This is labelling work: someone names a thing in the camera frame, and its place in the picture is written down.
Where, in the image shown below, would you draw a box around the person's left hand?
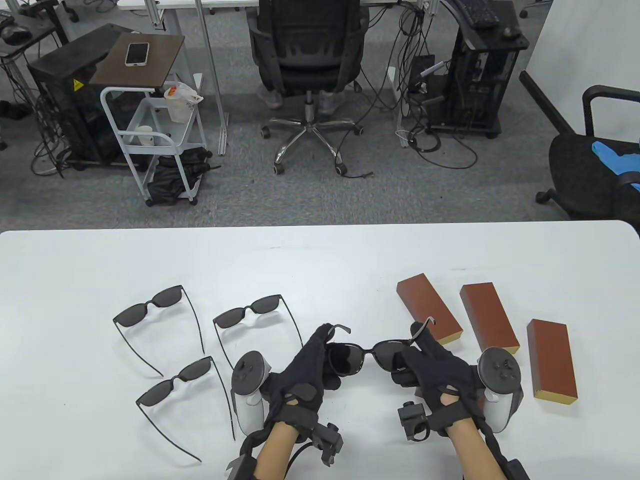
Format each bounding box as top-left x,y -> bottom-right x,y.
262,324 -> 346,435

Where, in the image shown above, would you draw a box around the person's right hand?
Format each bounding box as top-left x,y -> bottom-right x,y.
391,322 -> 484,436

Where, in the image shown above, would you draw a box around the black sunglasses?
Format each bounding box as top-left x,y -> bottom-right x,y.
135,356 -> 237,463
112,285 -> 206,378
212,294 -> 304,373
322,315 -> 437,378

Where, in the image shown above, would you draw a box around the brown storage box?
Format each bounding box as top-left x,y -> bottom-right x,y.
526,318 -> 579,404
459,282 -> 521,358
396,273 -> 464,349

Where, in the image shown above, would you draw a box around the person's left forearm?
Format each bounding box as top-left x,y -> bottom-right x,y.
252,422 -> 301,480

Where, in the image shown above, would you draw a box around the person's right forearm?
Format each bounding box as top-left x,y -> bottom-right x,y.
445,420 -> 503,480

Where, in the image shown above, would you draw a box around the grey hand controller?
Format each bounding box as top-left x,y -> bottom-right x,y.
231,351 -> 273,436
477,346 -> 524,433

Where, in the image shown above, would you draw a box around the black wrist battery box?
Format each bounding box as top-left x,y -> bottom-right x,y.
226,440 -> 261,480
502,457 -> 531,480

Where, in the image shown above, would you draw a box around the black bag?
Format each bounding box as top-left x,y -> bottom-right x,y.
147,147 -> 221,206

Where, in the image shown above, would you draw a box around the black fabric armchair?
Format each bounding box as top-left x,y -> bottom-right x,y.
535,85 -> 640,231

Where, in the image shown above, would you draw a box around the blue cloth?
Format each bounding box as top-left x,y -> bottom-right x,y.
591,141 -> 640,192

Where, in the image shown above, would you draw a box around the black computer tower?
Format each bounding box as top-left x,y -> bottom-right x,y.
427,22 -> 530,139

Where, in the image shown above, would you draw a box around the white rolling cart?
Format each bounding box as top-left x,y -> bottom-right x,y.
100,82 -> 208,207

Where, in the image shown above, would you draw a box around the white plastic bag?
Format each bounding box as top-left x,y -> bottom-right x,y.
163,81 -> 204,123

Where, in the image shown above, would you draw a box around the white desk leg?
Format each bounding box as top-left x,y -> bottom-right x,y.
386,67 -> 409,149

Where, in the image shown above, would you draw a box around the black power box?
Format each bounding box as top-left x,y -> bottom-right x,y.
410,54 -> 436,86

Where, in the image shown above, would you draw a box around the black mesh office chair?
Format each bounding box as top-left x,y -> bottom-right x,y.
247,0 -> 375,177

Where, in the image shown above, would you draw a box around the brown wooden board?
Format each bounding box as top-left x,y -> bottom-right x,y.
89,33 -> 186,92

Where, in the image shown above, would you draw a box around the black computer case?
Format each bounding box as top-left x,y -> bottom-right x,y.
27,23 -> 138,168

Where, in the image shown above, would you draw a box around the white board panel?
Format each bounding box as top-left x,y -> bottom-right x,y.
519,0 -> 640,138

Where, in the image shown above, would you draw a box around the white smartphone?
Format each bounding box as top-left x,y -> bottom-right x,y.
124,42 -> 150,67

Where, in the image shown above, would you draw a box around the white desk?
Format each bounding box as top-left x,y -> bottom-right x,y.
117,0 -> 258,11

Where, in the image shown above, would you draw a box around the black desk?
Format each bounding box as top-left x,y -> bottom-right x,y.
0,7 -> 68,60

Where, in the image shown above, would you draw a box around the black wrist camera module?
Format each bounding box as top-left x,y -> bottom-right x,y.
310,422 -> 345,467
398,401 -> 432,442

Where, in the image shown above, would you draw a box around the bundle of black cables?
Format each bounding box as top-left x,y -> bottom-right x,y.
332,0 -> 479,179

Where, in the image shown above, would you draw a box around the aluminium frame post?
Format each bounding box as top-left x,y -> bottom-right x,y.
192,0 -> 231,157
145,0 -> 167,31

